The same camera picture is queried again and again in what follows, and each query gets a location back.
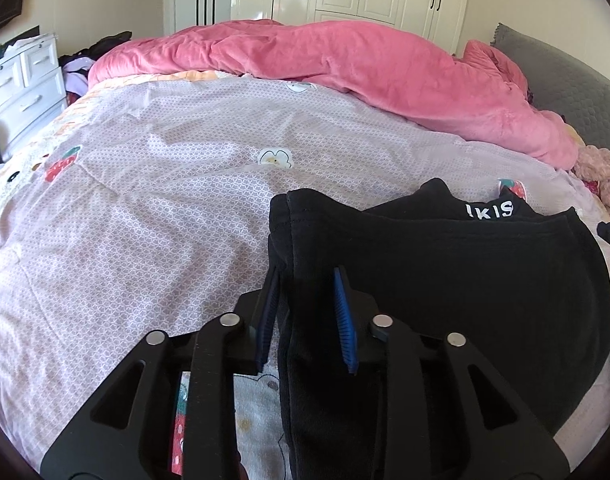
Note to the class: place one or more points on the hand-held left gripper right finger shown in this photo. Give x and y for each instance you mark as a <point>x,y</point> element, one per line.
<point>346,320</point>

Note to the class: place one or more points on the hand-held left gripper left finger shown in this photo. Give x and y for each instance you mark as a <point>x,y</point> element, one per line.
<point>266,320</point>

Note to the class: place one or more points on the black garment with orange patches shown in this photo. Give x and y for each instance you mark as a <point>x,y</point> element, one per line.
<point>460,270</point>

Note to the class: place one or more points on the pile of mixed clothes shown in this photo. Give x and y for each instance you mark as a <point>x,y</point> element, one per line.
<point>85,65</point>

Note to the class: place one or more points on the pink fluffy cloth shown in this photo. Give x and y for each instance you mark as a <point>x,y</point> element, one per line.
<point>602,170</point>

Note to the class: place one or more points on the light pink patterned bed sheet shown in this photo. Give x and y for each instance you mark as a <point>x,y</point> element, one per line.
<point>160,200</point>

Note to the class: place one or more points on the grey padded headboard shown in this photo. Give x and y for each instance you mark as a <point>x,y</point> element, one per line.
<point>560,75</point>

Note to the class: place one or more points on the pink fleece blanket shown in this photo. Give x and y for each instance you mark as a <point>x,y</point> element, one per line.
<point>335,60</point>

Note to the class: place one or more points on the white chest of drawers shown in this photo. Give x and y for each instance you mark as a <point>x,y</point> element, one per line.
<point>25,85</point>

